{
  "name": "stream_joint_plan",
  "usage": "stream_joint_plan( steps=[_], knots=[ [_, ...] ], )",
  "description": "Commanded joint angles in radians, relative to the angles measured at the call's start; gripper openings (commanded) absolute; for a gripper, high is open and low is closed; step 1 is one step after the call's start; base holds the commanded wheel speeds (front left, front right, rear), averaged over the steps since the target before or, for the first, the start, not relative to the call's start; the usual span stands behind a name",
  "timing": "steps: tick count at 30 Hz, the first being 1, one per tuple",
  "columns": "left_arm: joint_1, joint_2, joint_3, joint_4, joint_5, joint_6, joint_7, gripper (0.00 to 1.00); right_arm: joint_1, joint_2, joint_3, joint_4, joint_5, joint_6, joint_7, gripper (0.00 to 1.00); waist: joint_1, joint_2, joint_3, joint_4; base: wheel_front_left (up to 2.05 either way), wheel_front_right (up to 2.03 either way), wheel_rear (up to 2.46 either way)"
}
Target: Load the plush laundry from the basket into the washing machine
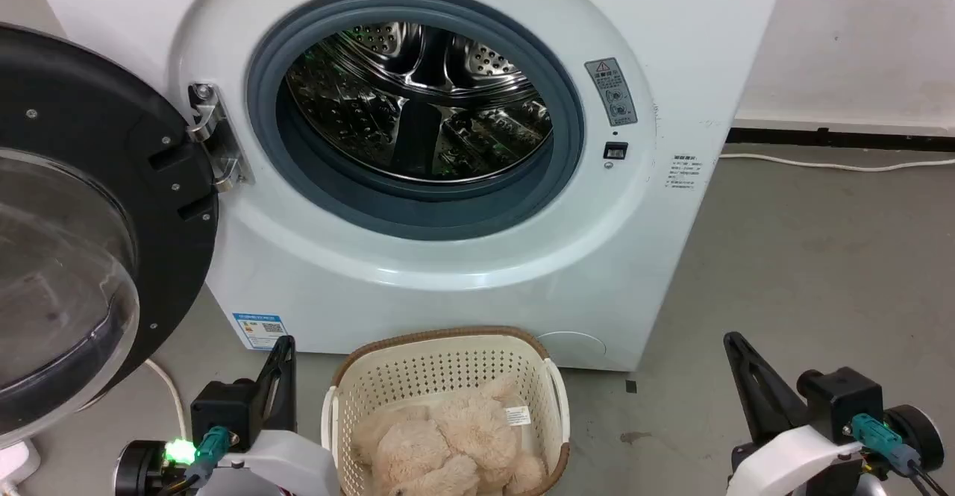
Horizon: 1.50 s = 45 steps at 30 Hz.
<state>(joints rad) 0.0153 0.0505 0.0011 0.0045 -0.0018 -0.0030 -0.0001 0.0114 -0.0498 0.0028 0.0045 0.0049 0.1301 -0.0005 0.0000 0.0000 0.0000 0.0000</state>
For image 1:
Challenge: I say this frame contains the stainless steel washer drum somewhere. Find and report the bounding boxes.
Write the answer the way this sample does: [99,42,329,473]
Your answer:
[285,22,554,183]

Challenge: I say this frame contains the cream perforated laundry basket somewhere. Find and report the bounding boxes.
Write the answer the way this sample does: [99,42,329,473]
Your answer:
[322,325,572,496]

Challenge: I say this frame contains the beige plush teddy bear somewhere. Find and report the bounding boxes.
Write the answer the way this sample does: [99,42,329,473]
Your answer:
[351,374,548,496]

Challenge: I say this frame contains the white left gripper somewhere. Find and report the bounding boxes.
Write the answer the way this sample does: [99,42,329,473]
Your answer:
[200,335,341,496]

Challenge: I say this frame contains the white power cord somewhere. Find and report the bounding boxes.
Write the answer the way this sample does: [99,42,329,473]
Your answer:
[144,359,187,443]

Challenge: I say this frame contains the white floor cable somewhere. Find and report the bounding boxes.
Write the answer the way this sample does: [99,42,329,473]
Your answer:
[718,152,955,174]

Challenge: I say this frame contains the grey warning sticker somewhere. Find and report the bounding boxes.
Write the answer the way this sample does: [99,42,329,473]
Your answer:
[584,57,639,128]

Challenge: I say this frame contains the teal right cable connector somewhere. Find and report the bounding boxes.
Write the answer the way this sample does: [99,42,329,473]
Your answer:
[849,413,923,476]

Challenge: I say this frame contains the teal left cable connector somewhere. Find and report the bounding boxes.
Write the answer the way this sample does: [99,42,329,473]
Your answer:
[192,426,232,482]

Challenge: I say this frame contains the teal cable connector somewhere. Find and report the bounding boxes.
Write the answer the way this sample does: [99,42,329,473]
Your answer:
[849,413,923,476]
[192,426,232,482]

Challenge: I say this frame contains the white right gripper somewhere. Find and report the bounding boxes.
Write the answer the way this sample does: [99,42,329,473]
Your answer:
[723,331,866,496]

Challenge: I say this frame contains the chrome door hinge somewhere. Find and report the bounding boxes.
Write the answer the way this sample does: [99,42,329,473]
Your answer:
[187,83,253,192]

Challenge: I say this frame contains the white front-load washing machine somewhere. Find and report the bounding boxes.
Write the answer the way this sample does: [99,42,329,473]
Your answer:
[25,0,790,372]

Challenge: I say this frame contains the grey rubber door gasket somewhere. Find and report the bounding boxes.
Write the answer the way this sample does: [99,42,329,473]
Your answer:
[246,0,586,242]

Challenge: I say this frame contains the black round washer door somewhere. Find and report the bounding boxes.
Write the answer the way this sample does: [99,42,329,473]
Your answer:
[0,23,220,450]

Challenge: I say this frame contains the blue energy label sticker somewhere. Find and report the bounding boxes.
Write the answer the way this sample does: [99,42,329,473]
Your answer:
[232,313,287,351]

